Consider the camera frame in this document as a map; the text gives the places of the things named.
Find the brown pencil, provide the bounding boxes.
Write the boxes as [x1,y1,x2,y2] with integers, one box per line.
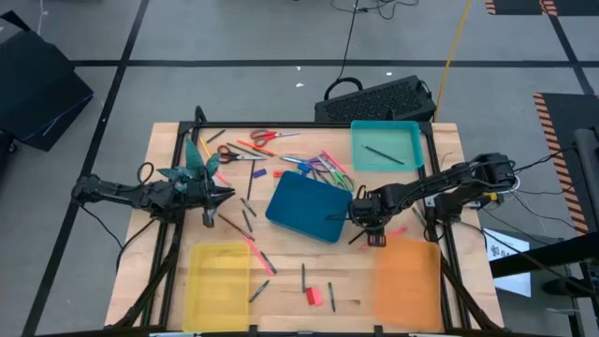
[217,212,256,242]

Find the yellow plastic bin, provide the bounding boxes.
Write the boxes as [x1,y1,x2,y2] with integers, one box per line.
[182,242,252,333]

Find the teal plastic bin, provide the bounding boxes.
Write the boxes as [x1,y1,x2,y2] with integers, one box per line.
[349,119,426,173]

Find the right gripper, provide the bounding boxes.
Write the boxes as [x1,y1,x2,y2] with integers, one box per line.
[360,198,390,248]

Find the large black striped floor mat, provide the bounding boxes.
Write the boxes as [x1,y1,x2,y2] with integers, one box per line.
[533,92,599,235]

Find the black computer case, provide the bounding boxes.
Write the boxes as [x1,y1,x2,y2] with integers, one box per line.
[314,74,437,124]

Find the yellow hanging cable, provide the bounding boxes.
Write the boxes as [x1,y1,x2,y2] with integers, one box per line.
[433,0,473,122]

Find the pink pen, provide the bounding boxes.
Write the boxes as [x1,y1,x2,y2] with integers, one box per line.
[242,235,276,277]
[358,226,409,251]
[321,149,351,178]

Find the green pencil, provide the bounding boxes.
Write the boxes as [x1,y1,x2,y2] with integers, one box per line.
[226,141,264,159]

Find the green plant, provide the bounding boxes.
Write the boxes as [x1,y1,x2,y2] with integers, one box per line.
[156,137,224,196]

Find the black stand beam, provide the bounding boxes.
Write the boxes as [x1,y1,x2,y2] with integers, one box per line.
[489,232,599,280]

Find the grey pole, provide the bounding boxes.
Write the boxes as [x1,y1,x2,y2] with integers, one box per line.
[574,126,599,221]

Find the purple scissors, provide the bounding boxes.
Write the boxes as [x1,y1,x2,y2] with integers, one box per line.
[279,155,331,175]

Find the small black striped floor mat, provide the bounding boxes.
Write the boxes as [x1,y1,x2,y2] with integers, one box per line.
[485,0,599,17]

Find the blue plastic bin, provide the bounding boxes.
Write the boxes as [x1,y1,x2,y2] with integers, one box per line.
[264,169,355,245]

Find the orange pen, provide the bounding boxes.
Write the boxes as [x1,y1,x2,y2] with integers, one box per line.
[236,139,278,157]

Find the white printed sign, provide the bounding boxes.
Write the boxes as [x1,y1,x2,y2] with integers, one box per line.
[484,227,533,299]

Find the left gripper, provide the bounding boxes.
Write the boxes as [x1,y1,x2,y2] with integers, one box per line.
[189,183,219,229]

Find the black folded floor case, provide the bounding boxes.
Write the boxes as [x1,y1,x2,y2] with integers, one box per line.
[0,9,95,152]

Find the green scissors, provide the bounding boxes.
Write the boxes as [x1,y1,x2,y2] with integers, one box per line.
[316,153,356,193]

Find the black hanging cable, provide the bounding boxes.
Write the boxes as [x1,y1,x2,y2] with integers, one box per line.
[324,0,420,102]

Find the orange plastic bin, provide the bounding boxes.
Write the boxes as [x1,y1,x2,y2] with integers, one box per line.
[373,237,445,334]

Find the red scissors with black grips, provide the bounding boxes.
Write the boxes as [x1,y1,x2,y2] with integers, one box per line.
[216,144,268,166]

